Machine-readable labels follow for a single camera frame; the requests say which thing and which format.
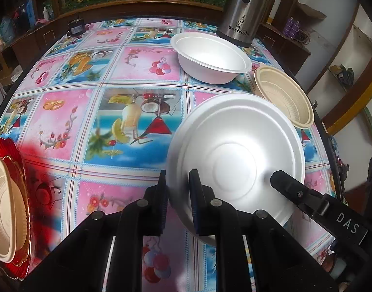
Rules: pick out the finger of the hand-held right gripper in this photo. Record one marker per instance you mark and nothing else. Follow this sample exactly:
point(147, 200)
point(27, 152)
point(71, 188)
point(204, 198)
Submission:
point(298, 196)

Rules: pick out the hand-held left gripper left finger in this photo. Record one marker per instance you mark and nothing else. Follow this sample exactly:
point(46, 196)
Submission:
point(163, 206)

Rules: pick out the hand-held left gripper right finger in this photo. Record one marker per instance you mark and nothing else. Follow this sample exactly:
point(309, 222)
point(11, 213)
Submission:
point(196, 203)

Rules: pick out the white foam plate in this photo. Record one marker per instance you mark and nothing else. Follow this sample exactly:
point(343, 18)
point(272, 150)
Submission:
point(234, 146)

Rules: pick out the large beige ribbed bowl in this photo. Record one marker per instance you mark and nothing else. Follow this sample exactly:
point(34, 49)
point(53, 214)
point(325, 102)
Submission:
point(283, 97)

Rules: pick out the white foam bowl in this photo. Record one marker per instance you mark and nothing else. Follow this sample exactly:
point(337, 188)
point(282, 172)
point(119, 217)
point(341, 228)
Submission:
point(210, 54)

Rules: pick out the small beige ribbed bowl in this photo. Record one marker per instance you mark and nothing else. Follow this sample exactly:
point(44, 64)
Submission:
point(6, 206)

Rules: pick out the large red scalloped plate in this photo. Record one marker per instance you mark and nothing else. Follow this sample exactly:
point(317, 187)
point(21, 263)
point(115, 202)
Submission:
point(9, 149)

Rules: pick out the fruit print tablecloth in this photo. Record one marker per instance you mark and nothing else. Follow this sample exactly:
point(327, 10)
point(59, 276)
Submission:
point(82, 112)

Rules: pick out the dark tool pile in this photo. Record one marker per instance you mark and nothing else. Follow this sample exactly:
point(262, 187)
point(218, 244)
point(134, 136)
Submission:
point(344, 76)

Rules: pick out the purple bottle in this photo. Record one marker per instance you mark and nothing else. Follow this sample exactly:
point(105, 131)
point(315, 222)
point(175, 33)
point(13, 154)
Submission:
point(287, 27)
point(295, 29)

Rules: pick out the stainless steel kettle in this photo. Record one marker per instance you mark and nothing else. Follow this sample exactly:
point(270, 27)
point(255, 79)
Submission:
point(243, 12)

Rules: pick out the brown wooden cabinet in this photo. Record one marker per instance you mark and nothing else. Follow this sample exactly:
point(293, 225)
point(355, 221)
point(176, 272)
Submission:
point(119, 14)

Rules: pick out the small black jar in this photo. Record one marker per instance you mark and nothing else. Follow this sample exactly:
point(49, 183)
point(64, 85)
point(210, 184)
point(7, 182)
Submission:
point(75, 27)

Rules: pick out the pink cloth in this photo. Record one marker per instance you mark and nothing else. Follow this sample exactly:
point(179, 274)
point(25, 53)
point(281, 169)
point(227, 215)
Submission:
point(42, 21)

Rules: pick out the white plastic bottle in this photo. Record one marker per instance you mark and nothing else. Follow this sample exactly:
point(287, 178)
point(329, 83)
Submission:
point(46, 13)

